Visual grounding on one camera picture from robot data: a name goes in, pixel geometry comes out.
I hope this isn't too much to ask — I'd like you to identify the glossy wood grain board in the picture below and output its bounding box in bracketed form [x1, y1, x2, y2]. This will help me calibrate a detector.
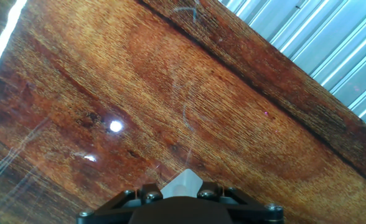
[0, 0, 366, 224]

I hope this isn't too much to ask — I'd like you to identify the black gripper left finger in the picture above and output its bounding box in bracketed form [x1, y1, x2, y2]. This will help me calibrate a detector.
[76, 182, 164, 224]

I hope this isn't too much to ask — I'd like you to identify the translucent large pipette tip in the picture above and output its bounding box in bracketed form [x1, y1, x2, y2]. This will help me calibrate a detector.
[160, 168, 204, 199]

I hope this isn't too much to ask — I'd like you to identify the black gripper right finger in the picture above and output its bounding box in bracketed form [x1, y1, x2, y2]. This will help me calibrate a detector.
[197, 182, 285, 224]

